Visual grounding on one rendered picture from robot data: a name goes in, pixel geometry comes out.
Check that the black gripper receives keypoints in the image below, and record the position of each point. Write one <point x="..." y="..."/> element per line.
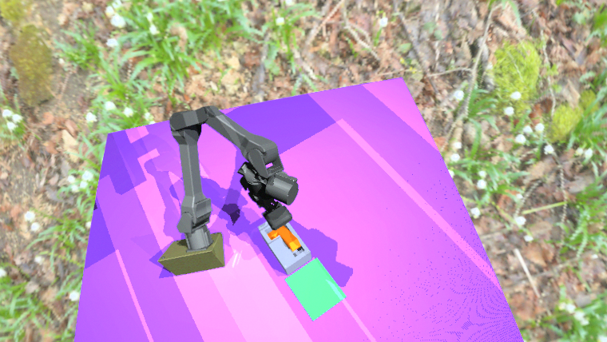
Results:
<point x="275" y="214"/>

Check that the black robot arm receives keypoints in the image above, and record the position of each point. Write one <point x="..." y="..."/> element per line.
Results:
<point x="258" y="151"/>

